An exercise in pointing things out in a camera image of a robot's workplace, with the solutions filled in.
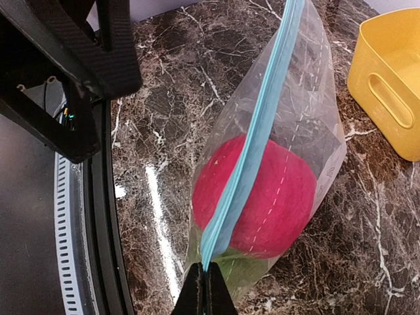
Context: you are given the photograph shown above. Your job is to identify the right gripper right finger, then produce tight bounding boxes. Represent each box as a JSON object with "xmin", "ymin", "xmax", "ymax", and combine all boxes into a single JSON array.
[{"xmin": 205, "ymin": 262, "xmax": 238, "ymax": 315}]

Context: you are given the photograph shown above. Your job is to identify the red fake apple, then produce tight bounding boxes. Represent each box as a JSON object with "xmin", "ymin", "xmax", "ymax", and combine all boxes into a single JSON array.
[{"xmin": 192, "ymin": 135, "xmax": 317, "ymax": 259}]

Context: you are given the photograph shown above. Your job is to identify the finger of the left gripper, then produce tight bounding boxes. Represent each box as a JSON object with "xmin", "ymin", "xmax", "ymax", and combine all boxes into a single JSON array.
[
  {"xmin": 29, "ymin": 1, "xmax": 142, "ymax": 98},
  {"xmin": 1, "ymin": 6, "xmax": 100, "ymax": 163}
]

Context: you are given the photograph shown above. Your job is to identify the clear zip top bag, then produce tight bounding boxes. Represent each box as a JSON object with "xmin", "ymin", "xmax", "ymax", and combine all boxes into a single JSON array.
[{"xmin": 186, "ymin": 1, "xmax": 347, "ymax": 299}]

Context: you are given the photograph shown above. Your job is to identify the white slotted cable duct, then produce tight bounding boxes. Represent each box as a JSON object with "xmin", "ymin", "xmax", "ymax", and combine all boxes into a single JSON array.
[{"xmin": 54, "ymin": 154, "xmax": 83, "ymax": 314}]

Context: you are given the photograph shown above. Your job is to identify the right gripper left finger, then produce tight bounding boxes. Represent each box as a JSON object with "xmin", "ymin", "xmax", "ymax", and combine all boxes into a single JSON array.
[{"xmin": 171, "ymin": 262, "xmax": 204, "ymax": 315}]

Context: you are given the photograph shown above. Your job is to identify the black front rail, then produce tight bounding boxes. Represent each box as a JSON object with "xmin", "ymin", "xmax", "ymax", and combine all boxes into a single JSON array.
[{"xmin": 82, "ymin": 100, "xmax": 134, "ymax": 314}]

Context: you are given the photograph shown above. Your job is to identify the green fake grapes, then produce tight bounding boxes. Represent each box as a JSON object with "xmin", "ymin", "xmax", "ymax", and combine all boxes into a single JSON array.
[{"xmin": 184, "ymin": 224, "xmax": 268, "ymax": 293}]

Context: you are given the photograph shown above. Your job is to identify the yellow plastic bin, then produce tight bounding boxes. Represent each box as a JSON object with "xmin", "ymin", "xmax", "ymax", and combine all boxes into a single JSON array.
[{"xmin": 347, "ymin": 8, "xmax": 419, "ymax": 161}]

